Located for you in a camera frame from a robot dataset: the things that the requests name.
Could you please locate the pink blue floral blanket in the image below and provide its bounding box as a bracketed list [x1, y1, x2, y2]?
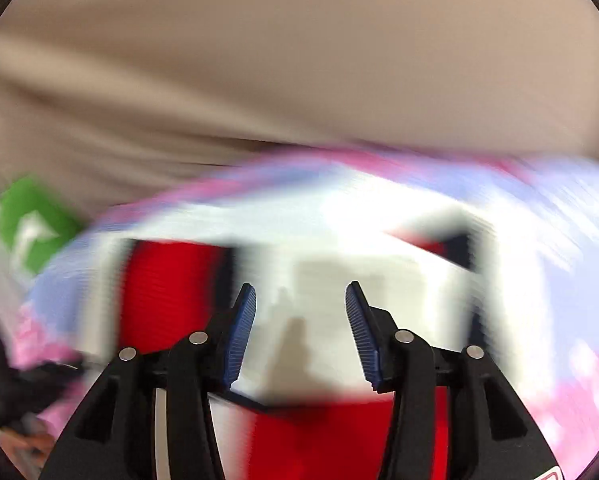
[10, 145, 599, 480]

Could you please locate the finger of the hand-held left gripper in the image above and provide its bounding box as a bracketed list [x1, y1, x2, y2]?
[0, 315, 85, 428]

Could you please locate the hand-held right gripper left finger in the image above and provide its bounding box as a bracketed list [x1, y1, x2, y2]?
[40, 282, 258, 480]

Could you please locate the beige cloth backdrop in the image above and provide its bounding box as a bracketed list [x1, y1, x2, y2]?
[0, 0, 599, 221]

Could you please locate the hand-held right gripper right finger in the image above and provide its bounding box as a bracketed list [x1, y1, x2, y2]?
[344, 281, 565, 480]

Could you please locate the green pillow with white mark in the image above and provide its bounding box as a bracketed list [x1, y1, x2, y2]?
[0, 175, 85, 276]

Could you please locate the white red knitted sweater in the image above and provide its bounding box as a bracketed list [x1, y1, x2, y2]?
[94, 205, 485, 480]

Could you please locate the orange cloth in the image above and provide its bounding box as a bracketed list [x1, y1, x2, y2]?
[0, 420, 58, 466]

